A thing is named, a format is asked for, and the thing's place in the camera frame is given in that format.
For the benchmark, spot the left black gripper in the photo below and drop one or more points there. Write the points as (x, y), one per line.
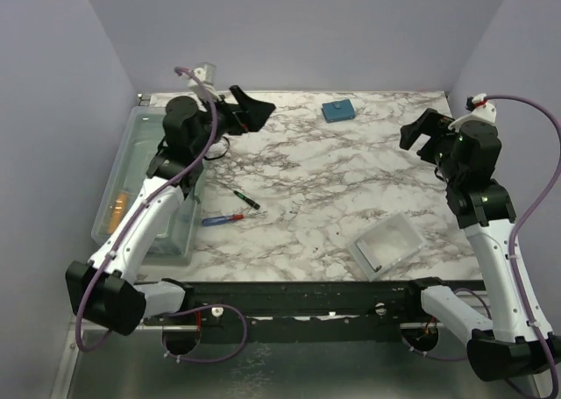
(256, 112)

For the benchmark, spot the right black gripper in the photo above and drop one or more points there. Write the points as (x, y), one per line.
(432, 122)

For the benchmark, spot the teal leather card holder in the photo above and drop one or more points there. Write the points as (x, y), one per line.
(337, 111)

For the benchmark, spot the clear acrylic card box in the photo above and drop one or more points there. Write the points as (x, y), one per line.
(384, 244)

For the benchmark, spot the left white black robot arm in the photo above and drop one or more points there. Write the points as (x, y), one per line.
(102, 289)

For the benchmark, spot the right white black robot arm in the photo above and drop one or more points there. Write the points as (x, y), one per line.
(517, 339)

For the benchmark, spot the black green screwdriver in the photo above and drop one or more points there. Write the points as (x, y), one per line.
(254, 205)

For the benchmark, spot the blue red screwdriver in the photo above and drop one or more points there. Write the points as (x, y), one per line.
(212, 221)

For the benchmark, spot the orange tool in bin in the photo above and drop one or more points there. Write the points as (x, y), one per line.
(118, 211)

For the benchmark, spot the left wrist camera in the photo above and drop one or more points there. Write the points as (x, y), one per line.
(205, 73)

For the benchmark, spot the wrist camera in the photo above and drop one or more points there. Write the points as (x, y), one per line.
(205, 73)
(480, 109)

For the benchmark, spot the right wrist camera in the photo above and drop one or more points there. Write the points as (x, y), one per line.
(480, 109)

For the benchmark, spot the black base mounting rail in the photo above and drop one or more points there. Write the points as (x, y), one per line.
(309, 311)

